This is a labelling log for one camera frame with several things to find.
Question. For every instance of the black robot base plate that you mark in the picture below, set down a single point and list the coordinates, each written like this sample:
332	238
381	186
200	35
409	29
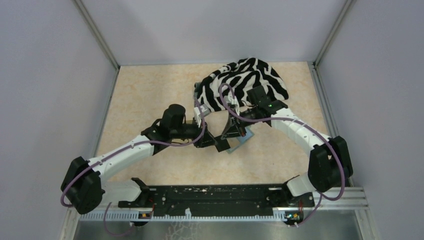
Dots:
218	200

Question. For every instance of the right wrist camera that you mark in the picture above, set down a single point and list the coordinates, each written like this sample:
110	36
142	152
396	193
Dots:
233	103

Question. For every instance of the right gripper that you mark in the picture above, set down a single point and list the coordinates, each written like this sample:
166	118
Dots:
234	129

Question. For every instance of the zebra striped cloth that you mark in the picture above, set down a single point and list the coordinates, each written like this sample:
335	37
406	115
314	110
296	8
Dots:
242	76

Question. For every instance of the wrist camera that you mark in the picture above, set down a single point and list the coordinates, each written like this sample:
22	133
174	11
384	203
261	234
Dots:
200	113
233	103

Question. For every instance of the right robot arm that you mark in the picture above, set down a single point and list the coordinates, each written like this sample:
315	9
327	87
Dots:
329	164

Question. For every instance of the black credit card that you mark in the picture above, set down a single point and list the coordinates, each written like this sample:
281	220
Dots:
221	144

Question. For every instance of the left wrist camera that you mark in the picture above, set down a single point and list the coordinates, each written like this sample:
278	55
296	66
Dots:
200	113

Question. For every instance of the white slotted cable duct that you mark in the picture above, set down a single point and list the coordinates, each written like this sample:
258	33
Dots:
115	215

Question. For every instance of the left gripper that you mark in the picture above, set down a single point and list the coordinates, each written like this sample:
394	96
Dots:
206	139

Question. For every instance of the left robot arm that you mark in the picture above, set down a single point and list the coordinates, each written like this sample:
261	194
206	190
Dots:
86	186

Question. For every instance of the aluminium frame rail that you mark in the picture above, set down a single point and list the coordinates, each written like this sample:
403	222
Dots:
86	201

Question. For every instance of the light blue card holder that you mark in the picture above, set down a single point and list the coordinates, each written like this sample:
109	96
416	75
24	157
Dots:
236	142

